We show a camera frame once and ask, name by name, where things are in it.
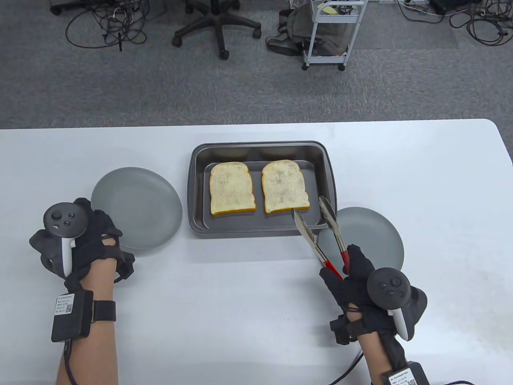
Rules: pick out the person's right forearm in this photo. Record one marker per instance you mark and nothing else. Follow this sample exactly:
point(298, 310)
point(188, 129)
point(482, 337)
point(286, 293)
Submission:
point(372, 361)

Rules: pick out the white toast slice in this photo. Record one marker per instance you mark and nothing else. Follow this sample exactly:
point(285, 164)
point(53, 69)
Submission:
point(285, 186)
point(232, 188)

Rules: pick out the black and white controller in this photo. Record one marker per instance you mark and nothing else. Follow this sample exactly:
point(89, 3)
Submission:
point(64, 220)
point(388, 286)

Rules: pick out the person's left hand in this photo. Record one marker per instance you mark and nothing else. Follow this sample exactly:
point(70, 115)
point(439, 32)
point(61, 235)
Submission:
point(94, 240)

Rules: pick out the grey backpack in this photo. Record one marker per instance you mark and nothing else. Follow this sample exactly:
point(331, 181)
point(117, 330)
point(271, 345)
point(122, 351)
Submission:
point(296, 24)

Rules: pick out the grey round plate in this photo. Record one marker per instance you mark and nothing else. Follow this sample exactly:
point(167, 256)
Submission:
point(136, 208)
point(372, 236)

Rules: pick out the black chair base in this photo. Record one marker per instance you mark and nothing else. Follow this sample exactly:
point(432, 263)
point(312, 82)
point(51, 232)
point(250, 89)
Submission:
point(57, 10)

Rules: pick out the person's left forearm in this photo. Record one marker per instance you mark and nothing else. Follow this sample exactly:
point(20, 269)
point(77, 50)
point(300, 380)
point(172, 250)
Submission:
point(100, 353)

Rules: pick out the dark metal baking tray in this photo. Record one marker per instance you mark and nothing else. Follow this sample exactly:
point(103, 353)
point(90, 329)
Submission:
point(256, 224)

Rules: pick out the black office chair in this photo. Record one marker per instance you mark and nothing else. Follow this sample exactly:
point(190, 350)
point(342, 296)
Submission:
point(218, 24)

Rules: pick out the person's right hand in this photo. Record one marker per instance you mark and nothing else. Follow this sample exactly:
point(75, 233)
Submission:
point(354, 288)

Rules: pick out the white utility cart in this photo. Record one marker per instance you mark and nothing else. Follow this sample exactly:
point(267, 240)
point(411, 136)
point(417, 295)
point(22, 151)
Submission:
point(324, 59)

